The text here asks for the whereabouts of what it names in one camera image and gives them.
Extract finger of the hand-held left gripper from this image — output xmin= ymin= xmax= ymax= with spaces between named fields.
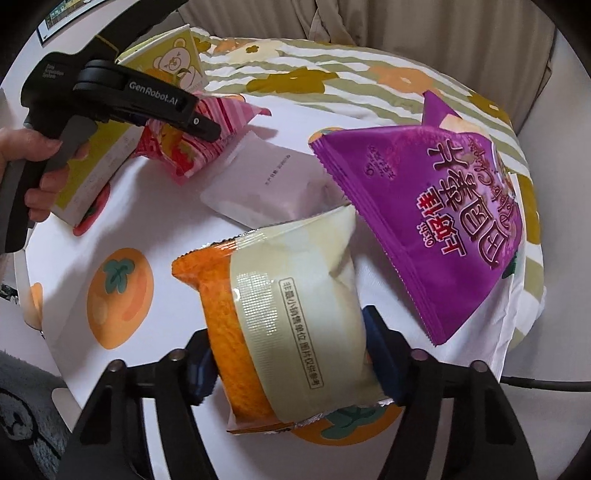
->
xmin=150 ymin=95 xmax=222 ymax=144

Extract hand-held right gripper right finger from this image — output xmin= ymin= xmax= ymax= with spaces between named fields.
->
xmin=361 ymin=305 xmax=539 ymax=480

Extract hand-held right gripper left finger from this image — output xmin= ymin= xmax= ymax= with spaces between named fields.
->
xmin=55 ymin=329 xmax=221 ymax=480

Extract pink striped snack packet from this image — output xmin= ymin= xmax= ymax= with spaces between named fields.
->
xmin=137 ymin=95 xmax=273 ymax=186

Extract yellow bear print carton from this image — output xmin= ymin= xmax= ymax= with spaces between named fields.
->
xmin=48 ymin=25 xmax=207 ymax=230

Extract orange cake cream packet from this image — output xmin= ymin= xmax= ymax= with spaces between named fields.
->
xmin=172 ymin=205 xmax=394 ymax=435

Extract person's left hand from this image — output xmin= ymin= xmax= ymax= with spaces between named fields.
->
xmin=0 ymin=127 xmax=92 ymax=223

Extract pale lilac snack packet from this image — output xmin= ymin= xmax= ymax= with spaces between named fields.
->
xmin=200 ymin=130 xmax=352 ymax=230

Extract persimmon print tablecloth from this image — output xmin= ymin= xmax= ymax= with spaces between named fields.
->
xmin=14 ymin=28 xmax=549 ymax=480

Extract purple snack packet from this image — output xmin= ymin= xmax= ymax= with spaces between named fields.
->
xmin=308 ymin=90 xmax=526 ymax=348

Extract grey plush blanket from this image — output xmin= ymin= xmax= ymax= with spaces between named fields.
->
xmin=0 ymin=350 xmax=72 ymax=480

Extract beige curtain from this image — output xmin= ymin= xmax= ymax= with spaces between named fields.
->
xmin=175 ymin=0 xmax=557 ymax=134

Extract black framed wall picture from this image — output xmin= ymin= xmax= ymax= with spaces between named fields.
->
xmin=37 ymin=0 xmax=123 ymax=45

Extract grey cable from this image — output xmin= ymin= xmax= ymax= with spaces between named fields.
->
xmin=501 ymin=375 xmax=591 ymax=391

